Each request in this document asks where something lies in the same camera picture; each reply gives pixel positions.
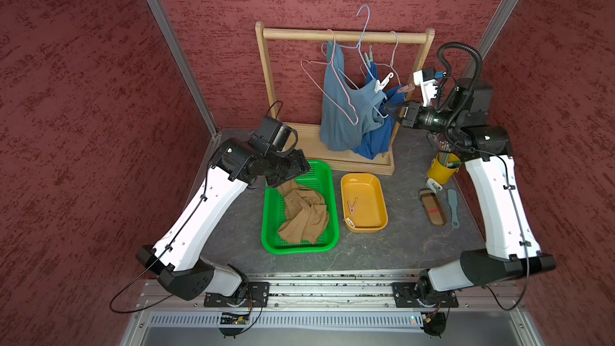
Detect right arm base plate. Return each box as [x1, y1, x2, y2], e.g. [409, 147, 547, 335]
[391, 282, 459, 310]

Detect white tape roll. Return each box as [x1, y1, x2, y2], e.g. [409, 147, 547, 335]
[425, 178, 443, 193]

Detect wooden clothes rack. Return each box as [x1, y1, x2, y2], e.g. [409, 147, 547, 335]
[255, 21, 435, 176]

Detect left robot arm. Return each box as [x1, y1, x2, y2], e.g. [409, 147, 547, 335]
[137, 115, 311, 305]

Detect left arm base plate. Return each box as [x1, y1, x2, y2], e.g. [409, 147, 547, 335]
[203, 282, 271, 309]

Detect pink clothespin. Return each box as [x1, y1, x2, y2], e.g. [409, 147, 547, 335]
[397, 84, 416, 94]
[348, 198, 358, 216]

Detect yellow pencil cup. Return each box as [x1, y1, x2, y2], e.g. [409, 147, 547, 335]
[427, 152, 462, 186]

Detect yellow plastic tray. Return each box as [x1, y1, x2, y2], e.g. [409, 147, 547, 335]
[340, 173, 389, 234]

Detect grey-blue tank top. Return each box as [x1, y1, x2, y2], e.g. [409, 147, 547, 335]
[320, 41, 385, 152]

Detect royal blue tank top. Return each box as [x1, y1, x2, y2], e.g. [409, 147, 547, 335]
[352, 86, 405, 160]

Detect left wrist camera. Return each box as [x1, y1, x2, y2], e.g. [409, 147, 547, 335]
[248, 115, 299, 157]

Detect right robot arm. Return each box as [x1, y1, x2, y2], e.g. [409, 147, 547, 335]
[385, 42, 556, 307]

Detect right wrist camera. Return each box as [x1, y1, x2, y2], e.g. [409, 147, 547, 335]
[413, 68, 445, 107]

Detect grey-blue spatula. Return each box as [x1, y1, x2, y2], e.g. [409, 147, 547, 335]
[447, 188, 460, 228]

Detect blue wire hanger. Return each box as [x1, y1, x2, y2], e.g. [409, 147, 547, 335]
[321, 4, 388, 119]

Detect pink wire hanger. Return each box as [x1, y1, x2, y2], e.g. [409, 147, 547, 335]
[300, 28, 360, 126]

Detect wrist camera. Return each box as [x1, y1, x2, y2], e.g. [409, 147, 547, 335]
[413, 68, 445, 107]
[248, 115, 299, 157]

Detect green plastic basket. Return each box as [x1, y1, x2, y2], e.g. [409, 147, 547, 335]
[261, 160, 340, 256]

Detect teal clothespin middle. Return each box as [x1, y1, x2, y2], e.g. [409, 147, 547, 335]
[364, 46, 373, 69]

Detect brown tank top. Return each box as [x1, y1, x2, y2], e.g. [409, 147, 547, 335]
[277, 180, 329, 245]

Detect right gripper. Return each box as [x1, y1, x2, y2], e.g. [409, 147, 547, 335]
[384, 98, 464, 135]

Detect white wire hanger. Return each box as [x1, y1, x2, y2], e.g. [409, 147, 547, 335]
[360, 30, 401, 87]

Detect brown wooden brush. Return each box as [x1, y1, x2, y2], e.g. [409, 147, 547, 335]
[419, 189, 447, 227]

